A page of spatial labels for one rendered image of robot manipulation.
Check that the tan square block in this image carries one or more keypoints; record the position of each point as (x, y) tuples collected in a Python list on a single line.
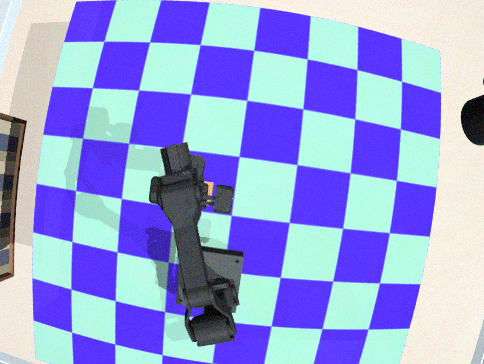
[(210, 187)]

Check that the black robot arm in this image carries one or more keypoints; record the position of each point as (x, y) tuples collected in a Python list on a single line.
[(179, 198)]

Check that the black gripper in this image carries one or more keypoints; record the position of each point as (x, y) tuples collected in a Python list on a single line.
[(222, 200)]

